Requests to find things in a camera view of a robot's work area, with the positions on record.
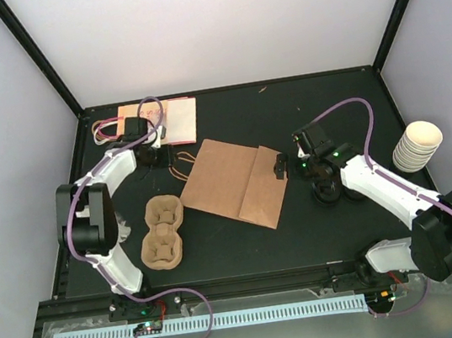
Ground perforated white metal rail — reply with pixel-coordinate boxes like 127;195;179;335
53;294;369;338

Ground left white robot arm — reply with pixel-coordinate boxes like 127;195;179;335
56;111;164;317

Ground stack of white paper cups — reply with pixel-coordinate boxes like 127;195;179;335
392;120;444;173

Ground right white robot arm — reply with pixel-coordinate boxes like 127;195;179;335
293;123;452;286

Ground brown paper bag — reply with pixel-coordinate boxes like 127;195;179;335
180;139;287;230

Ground purple cable loop at rail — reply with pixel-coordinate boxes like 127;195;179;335
126;283;221;338

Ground black coffee cup lid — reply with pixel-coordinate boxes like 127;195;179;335
311;179;342;206
343;187;366;203

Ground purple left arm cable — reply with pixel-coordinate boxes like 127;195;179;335
47;94;189;263

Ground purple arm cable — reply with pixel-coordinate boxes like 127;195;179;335
47;94;189;263
292;83;452;296

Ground printed orange paper bag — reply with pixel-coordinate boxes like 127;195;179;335
88;94;204;160

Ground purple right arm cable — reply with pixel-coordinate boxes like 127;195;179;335
292;83;452;296

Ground brown pulp cup carrier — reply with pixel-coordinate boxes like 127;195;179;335
141;194;184;271

